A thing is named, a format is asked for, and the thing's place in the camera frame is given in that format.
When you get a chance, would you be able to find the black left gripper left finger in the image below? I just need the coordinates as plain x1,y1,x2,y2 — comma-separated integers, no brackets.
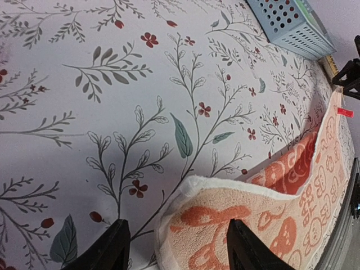
64,219,131,270

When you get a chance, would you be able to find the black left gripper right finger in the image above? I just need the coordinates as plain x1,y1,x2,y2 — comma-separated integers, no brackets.
227,219,293,270

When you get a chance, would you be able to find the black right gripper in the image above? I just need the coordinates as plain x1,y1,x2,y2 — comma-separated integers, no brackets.
332,35,360,100

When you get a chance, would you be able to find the orange bunny pattern towel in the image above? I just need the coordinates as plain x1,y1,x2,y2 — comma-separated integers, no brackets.
155,89,354,269

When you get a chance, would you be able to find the yellow bamboo tray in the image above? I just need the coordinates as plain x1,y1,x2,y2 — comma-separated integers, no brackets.
318,55,343,93

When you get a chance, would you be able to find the green rolled towel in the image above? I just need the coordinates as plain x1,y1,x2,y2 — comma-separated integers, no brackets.
295,0,326,33

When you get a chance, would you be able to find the light blue plastic basket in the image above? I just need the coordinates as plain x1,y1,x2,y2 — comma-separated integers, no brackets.
247,0,336,60

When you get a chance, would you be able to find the front aluminium rail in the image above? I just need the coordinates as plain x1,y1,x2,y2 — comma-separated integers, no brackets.
315,158,359,269

